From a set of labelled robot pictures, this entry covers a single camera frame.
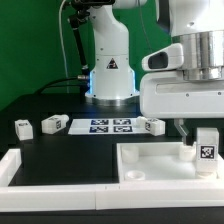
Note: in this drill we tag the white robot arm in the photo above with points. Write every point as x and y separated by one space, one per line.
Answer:
198 25

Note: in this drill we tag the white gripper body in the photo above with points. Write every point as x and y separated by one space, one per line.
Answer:
166 95

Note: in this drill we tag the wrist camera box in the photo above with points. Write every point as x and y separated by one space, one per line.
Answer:
168 58

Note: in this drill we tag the white U-shaped fence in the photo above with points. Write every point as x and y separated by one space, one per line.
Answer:
102 196

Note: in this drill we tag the white sheet with tags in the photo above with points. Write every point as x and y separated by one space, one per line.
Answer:
105 126

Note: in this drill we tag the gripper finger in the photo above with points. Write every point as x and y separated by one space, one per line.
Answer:
182 129

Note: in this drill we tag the white square table top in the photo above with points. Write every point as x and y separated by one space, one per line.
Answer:
161 161

